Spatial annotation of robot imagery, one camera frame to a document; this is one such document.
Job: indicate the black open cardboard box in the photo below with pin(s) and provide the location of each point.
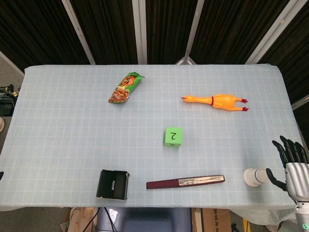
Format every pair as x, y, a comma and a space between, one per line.
113, 184

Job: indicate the green snack bag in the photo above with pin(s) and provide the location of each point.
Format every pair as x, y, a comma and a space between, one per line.
123, 89

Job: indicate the light wooden board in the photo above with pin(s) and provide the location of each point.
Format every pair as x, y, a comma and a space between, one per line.
80, 221

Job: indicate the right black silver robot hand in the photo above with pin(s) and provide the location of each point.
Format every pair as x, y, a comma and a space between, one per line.
297, 178

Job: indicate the dark red folded fan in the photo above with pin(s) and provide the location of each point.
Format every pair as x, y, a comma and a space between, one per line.
169, 184

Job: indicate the green cube with handwritten numbers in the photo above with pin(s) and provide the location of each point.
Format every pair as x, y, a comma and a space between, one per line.
173, 136

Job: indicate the yellow rubber chicken toy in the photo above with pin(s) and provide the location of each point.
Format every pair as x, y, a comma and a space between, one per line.
222, 101

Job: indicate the brown cardboard box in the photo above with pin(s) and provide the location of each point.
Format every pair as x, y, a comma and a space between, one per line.
212, 221

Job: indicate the light blue grid tablecloth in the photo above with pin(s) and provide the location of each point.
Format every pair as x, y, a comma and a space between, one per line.
72, 135

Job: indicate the white metal frame post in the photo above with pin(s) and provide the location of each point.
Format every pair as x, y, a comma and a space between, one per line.
192, 36
79, 33
272, 31
140, 31

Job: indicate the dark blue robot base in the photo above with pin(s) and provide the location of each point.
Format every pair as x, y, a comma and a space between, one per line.
144, 221

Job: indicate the white plastic cup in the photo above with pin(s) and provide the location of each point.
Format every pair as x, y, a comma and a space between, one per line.
253, 177

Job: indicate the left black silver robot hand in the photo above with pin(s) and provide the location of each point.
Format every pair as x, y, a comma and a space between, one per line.
1, 175

